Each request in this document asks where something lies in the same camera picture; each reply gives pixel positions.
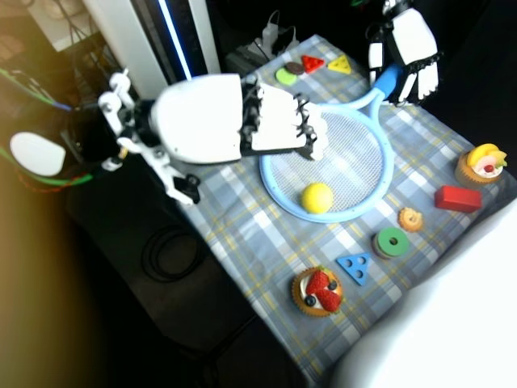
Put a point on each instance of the yellow ball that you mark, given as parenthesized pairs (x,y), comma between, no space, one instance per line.
(317,198)

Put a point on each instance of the blue triangle block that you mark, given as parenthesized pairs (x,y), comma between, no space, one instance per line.
(351,270)

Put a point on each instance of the red triangle block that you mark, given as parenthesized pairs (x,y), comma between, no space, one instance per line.
(312,64)

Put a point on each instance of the blue plaid table cloth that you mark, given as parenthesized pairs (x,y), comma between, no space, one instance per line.
(262,250)

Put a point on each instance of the light blue toy racket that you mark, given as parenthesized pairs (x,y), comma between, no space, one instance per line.
(387,174)

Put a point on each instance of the white column with blue light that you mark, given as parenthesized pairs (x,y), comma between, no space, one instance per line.
(121,32)

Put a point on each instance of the brown disc block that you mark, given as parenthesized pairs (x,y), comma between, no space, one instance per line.
(295,68)

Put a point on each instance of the green disc block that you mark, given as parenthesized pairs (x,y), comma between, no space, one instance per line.
(284,77)

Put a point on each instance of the toy cupcake with strawberries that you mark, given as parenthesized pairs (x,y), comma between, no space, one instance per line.
(317,293)

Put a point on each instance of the yellow triangle block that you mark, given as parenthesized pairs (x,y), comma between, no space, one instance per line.
(340,66)

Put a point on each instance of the toy cupcake with peach slices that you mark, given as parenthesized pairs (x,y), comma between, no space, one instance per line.
(480,167)

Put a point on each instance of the small toy biscuit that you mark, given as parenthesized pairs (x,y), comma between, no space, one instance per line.
(410,219)

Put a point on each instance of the red rectangular block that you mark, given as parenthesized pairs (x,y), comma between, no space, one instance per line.
(458,199)

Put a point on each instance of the white robot body shell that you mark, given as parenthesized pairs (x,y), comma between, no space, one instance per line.
(444,323)

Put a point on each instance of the black box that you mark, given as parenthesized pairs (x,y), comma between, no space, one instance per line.
(242,60)

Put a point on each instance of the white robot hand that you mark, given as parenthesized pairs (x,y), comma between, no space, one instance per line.
(198,121)
(416,40)

